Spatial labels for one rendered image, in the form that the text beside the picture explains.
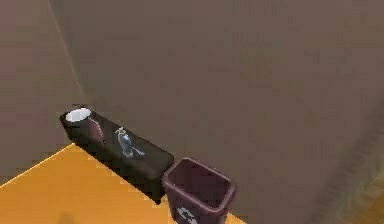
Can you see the black low cabinet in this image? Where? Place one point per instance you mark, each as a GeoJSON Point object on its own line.
{"type": "Point", "coordinates": [146, 165]}

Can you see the blue spray bottle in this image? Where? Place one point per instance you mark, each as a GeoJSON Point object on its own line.
{"type": "Point", "coordinates": [125, 143]}

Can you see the dark red waste bin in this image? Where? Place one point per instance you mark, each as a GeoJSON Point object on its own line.
{"type": "Point", "coordinates": [186, 200]}

